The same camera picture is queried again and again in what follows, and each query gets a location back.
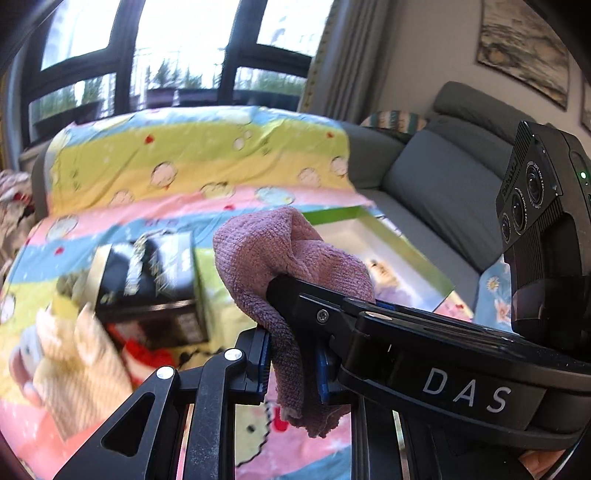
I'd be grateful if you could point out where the striped cushion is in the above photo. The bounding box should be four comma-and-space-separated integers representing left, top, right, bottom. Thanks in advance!
361, 110, 428, 135

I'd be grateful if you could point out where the cream fluffy cloth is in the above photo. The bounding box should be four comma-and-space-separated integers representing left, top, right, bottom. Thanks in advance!
8, 305, 133, 440

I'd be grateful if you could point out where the black camera box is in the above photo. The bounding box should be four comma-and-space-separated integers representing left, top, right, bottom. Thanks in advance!
496, 121, 590, 354

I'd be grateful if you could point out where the green white open box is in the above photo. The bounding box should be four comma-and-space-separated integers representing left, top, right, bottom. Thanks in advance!
304, 206, 454, 312

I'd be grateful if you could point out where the framed wall painting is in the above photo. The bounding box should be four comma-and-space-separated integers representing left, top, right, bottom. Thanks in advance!
477, 0, 570, 109

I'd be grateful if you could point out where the colourful cartoon blanket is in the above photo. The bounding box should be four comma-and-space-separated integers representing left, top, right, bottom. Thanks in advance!
0, 104, 514, 480

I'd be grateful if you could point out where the black rectangular box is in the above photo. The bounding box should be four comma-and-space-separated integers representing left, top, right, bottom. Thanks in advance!
83, 230, 208, 349

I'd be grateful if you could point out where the window with black frame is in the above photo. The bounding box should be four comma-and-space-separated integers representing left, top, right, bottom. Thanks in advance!
20, 0, 331, 145

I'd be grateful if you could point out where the red white plush toy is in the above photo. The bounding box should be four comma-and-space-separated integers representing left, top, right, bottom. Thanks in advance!
106, 325, 177, 387

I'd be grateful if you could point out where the patterned clothes pile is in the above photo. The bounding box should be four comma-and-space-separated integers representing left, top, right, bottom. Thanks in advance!
0, 170, 35, 283

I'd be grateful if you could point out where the beige curtain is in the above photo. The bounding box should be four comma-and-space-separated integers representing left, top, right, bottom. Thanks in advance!
298, 1, 398, 124

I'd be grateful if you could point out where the purple knitted cloth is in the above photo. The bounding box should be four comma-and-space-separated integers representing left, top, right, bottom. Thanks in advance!
212, 207, 375, 438

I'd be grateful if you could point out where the grey sofa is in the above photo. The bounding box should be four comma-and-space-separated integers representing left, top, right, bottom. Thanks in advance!
342, 81, 531, 306

